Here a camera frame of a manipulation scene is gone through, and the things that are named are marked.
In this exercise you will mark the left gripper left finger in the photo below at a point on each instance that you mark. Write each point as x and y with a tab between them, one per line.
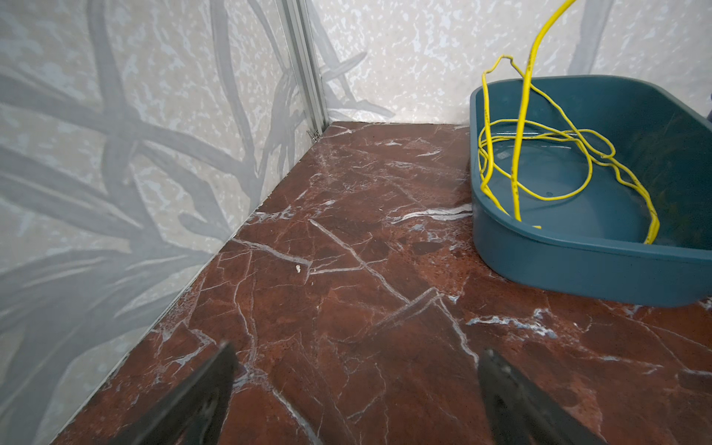
191	413

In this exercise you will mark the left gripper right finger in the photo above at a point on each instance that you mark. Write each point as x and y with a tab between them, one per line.
519	412

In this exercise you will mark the left teal plastic bin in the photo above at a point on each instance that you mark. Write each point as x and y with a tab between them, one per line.
615	195

